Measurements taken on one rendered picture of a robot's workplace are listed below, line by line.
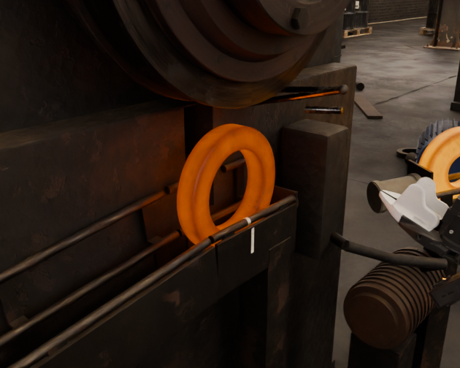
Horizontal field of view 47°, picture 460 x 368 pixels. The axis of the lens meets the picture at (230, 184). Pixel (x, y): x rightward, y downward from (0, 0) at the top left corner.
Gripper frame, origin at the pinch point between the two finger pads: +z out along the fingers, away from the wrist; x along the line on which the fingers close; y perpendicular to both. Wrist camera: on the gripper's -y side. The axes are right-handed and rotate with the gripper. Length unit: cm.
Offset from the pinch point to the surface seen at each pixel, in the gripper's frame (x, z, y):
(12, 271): 44.1, 21.6, -7.5
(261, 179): 6.8, 16.7, -4.0
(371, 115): -323, 132, -112
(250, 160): 7.6, 19.1, -1.7
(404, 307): -11.8, -7.1, -22.4
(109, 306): 37.6, 12.6, -9.1
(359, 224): -136, 46, -90
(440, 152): -26.3, 2.3, 0.0
